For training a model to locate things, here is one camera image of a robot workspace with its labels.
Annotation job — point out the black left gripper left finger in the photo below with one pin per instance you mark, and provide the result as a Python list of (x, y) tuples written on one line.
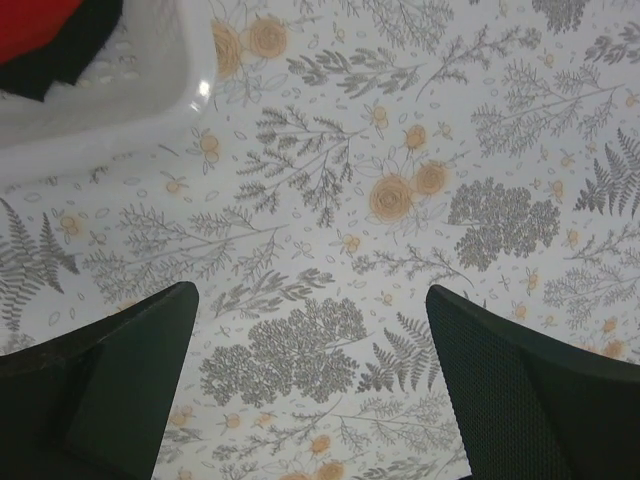
[(94, 403)]

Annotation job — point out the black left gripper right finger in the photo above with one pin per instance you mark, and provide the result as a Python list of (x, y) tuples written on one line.
[(529, 406)]

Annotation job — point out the red t shirt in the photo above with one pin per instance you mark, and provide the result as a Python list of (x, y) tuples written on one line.
[(27, 25)]

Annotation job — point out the white plastic laundry basket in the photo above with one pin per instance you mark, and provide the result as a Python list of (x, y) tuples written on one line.
[(154, 77)]

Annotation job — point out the black t shirt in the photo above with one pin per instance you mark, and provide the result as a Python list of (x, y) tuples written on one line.
[(64, 59)]

